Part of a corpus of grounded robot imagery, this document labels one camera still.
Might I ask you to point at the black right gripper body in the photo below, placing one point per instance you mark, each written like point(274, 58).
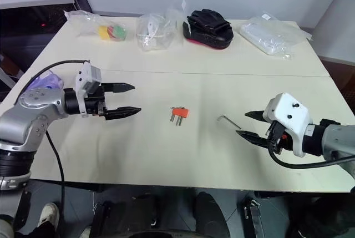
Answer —
point(277, 138)

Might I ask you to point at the green and red roll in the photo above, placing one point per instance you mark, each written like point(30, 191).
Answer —
point(116, 32)

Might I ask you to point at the orange hex key holder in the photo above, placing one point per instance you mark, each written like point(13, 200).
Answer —
point(181, 112)

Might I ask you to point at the clear purple plastic bag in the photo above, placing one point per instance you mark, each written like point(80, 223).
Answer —
point(51, 81)

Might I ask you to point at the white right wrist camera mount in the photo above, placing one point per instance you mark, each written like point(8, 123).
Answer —
point(288, 113)

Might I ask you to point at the white shoe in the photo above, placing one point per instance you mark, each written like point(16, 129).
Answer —
point(50, 214)

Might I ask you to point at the dark rounded shape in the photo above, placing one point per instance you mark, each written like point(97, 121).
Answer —
point(210, 215)

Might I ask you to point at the metal hex key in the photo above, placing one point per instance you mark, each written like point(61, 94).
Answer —
point(230, 121)

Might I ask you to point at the yellow roll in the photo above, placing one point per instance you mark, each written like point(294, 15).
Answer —
point(103, 32)

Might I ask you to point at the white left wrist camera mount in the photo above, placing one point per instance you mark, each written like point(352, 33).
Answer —
point(83, 78)

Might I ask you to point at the clear bag with white tray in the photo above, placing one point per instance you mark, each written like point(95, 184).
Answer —
point(269, 37)

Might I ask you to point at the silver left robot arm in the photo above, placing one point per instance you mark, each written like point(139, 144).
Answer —
point(30, 118)

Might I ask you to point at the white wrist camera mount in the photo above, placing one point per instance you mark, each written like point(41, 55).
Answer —
point(83, 78)
point(288, 113)

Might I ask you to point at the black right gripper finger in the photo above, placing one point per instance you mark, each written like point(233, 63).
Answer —
point(256, 116)
point(253, 138)

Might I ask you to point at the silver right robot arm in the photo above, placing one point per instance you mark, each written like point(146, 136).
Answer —
point(338, 138)

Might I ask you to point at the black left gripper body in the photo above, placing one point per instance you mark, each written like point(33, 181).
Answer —
point(95, 105)

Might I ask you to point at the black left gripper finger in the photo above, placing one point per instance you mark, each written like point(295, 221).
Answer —
point(122, 112)
point(119, 87)

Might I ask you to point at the black padded glove red edge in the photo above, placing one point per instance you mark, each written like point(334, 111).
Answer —
point(208, 28)

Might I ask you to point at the clear bag with coloured rolls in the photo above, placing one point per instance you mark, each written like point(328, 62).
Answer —
point(88, 25)

